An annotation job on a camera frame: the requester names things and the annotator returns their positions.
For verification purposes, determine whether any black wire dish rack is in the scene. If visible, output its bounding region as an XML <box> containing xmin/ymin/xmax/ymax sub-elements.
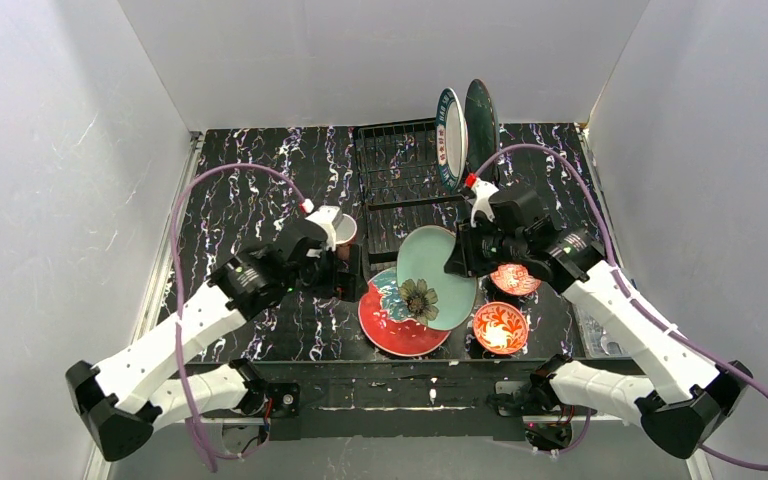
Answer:
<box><xmin>352</xmin><ymin>119</ymin><xmax>470</xmax><ymax>273</ymax></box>

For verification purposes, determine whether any clear plastic box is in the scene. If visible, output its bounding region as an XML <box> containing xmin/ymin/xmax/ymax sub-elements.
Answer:
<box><xmin>573</xmin><ymin>305</ymin><xmax>627</xmax><ymax>358</ymax></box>

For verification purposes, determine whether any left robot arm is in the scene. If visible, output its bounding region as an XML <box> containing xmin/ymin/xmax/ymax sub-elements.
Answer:
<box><xmin>65</xmin><ymin>220</ymin><xmax>368</xmax><ymax>461</ymax></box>

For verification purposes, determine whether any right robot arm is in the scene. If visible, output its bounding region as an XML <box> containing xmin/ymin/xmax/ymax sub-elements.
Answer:
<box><xmin>444</xmin><ymin>179</ymin><xmax>749</xmax><ymax>459</ymax></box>

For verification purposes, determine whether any red teal floral plate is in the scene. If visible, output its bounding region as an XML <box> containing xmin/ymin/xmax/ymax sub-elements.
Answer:
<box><xmin>358</xmin><ymin>267</ymin><xmax>450</xmax><ymax>357</ymax></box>

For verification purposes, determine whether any light green flower plate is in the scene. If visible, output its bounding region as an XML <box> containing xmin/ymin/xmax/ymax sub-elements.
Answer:
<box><xmin>396</xmin><ymin>225</ymin><xmax>478</xmax><ymax>331</ymax></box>

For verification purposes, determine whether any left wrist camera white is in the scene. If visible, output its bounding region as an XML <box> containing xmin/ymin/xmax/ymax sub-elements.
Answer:
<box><xmin>300</xmin><ymin>198</ymin><xmax>344</xmax><ymax>251</ymax></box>

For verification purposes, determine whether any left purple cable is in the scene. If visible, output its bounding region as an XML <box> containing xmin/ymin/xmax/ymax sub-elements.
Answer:
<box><xmin>170</xmin><ymin>162</ymin><xmax>312</xmax><ymax>474</ymax></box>

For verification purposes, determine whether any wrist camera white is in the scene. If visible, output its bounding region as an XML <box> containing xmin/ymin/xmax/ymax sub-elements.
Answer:
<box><xmin>465</xmin><ymin>173</ymin><xmax>499</xmax><ymax>227</ymax></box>
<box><xmin>300</xmin><ymin>198</ymin><xmax>344</xmax><ymax>251</ymax></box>

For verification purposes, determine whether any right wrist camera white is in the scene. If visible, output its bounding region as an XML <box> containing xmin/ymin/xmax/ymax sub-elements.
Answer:
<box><xmin>465</xmin><ymin>173</ymin><xmax>499</xmax><ymax>227</ymax></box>

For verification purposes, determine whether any green rim lettered plate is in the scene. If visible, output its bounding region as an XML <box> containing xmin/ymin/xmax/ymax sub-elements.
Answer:
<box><xmin>435</xmin><ymin>88</ymin><xmax>468</xmax><ymax>192</ymax></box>

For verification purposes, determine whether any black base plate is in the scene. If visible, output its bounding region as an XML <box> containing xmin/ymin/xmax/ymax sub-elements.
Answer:
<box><xmin>221</xmin><ymin>360</ymin><xmax>597</xmax><ymax>444</ymax></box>

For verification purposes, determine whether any orange floral pattern bowl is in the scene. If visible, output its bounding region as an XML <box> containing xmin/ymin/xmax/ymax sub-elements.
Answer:
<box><xmin>472</xmin><ymin>302</ymin><xmax>530</xmax><ymax>355</ymax></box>

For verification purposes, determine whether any large brown mug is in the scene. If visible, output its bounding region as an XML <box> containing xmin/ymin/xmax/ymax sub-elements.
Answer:
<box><xmin>335</xmin><ymin>214</ymin><xmax>358</xmax><ymax>261</ymax></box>

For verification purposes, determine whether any red geometric pattern bowl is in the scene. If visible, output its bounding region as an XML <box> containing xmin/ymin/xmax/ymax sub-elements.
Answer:
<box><xmin>490</xmin><ymin>264</ymin><xmax>541</xmax><ymax>296</ymax></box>

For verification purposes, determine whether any dark blue glazed plate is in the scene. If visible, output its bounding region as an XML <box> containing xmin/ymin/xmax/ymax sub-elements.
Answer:
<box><xmin>464</xmin><ymin>79</ymin><xmax>500</xmax><ymax>174</ymax></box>

